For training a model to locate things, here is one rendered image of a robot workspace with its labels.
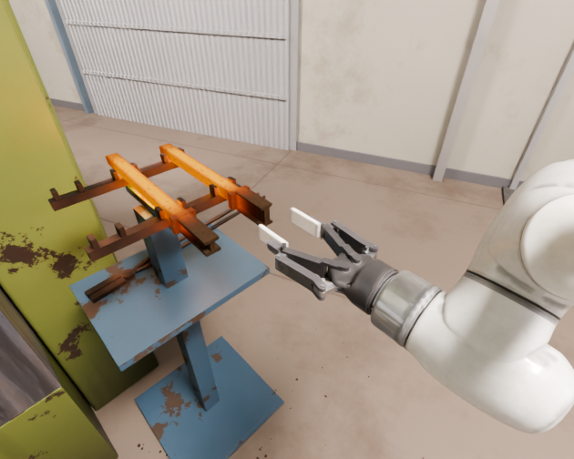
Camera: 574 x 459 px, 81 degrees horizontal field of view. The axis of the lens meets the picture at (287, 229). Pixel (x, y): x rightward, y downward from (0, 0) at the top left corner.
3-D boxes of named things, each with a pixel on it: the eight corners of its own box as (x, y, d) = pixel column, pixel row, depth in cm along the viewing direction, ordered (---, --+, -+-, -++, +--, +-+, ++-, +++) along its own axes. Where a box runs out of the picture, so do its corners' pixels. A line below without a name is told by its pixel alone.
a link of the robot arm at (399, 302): (432, 321, 48) (396, 298, 52) (451, 277, 43) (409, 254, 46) (397, 361, 43) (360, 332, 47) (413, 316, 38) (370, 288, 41)
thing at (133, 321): (270, 272, 89) (269, 267, 88) (121, 372, 67) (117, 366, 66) (207, 224, 106) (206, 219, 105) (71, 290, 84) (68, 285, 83)
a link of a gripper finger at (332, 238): (353, 260, 49) (363, 259, 49) (321, 219, 57) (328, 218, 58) (351, 280, 51) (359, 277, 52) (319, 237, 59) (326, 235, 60)
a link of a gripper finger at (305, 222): (318, 225, 57) (321, 223, 57) (290, 208, 61) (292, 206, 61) (317, 239, 58) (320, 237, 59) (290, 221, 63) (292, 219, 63)
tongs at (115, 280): (257, 194, 117) (257, 191, 116) (266, 198, 115) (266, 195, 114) (86, 295, 80) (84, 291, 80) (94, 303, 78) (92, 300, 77)
